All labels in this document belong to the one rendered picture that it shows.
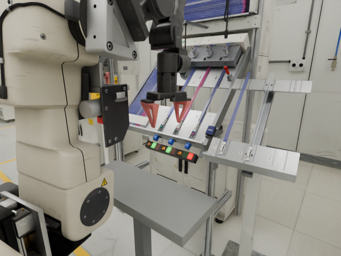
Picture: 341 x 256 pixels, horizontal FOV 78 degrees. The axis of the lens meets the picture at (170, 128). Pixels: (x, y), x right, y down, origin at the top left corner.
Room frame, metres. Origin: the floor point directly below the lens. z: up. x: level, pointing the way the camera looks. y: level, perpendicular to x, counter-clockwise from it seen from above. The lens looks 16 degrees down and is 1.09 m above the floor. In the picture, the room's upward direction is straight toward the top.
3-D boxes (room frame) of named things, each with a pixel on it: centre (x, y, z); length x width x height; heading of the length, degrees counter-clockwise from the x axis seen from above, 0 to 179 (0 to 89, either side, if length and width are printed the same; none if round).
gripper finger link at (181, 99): (0.64, -0.02, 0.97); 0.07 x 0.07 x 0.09; 38
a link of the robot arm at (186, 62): (0.65, -0.01, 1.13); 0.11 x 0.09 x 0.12; 150
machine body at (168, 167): (1.69, -0.29, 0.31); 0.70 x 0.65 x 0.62; 52
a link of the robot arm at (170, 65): (0.62, 0.01, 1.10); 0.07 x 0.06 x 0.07; 150
